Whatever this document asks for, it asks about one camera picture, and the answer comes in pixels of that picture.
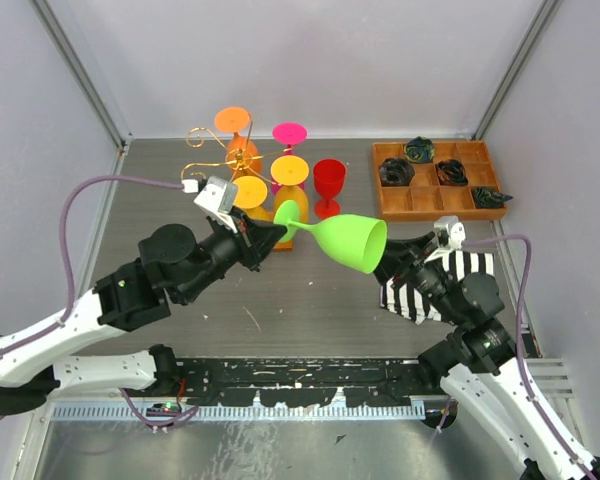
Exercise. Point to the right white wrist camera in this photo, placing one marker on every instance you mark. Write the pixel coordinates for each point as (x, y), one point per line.
(448, 236)

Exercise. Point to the magenta plastic wine glass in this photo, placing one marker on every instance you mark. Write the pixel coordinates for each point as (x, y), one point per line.
(290, 134)

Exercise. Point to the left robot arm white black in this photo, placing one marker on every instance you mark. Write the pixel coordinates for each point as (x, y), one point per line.
(173, 267)

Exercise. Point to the dark rolled tie right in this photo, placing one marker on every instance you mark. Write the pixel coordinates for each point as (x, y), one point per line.
(485, 197)

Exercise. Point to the black white striped cloth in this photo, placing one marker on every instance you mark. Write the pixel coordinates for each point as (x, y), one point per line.
(408, 303)

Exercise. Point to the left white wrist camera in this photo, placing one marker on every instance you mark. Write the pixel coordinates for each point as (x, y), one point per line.
(214, 196)

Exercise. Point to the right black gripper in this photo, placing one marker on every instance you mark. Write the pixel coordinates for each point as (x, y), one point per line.
(399, 253)

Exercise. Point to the grey slotted cable duct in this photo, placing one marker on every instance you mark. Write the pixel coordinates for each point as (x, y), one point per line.
(120, 411)

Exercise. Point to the red plastic wine glass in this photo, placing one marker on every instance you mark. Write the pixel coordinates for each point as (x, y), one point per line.
(329, 177)

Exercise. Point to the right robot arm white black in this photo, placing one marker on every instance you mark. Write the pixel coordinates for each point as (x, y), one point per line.
(479, 363)

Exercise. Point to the wooden compartment tray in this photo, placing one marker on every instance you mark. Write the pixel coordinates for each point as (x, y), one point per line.
(426, 198)

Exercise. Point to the gold wire wine glass rack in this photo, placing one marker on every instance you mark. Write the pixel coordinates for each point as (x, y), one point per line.
(264, 181)

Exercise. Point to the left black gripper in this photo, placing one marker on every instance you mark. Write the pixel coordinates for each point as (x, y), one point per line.
(254, 240)

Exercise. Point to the dark rolled tie top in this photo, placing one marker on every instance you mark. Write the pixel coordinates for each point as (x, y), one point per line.
(419, 150)

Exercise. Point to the dark rolled tie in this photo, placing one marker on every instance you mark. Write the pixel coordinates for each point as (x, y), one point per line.
(396, 172)
(485, 197)
(451, 172)
(419, 150)

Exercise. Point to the dark rolled tie left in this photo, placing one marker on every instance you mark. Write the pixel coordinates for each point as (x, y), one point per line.
(396, 172)

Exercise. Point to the dark rolled tie middle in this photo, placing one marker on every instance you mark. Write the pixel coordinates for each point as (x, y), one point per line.
(451, 172)

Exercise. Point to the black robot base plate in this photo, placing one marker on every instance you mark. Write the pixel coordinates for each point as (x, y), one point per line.
(295, 382)

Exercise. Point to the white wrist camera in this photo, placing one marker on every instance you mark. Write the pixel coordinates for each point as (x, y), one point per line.
(448, 236)
(214, 196)

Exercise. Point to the green plastic wine glass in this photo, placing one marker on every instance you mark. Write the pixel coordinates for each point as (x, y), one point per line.
(355, 241)

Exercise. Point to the yellow wine glass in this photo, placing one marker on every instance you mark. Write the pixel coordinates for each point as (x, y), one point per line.
(252, 193)
(289, 172)

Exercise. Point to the orange plastic wine glass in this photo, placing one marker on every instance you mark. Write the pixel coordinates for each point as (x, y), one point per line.
(241, 153)

